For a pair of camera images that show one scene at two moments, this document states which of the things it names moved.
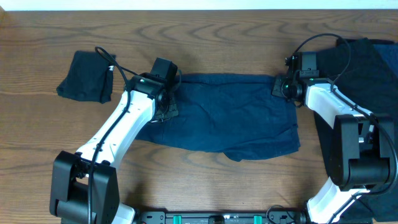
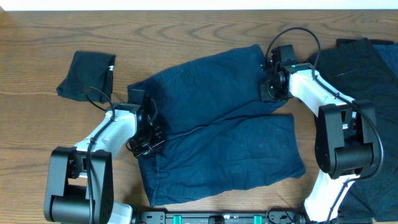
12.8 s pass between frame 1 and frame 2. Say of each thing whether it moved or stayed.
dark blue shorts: moved
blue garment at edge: stayed
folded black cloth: stayed
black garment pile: stayed
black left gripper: moved
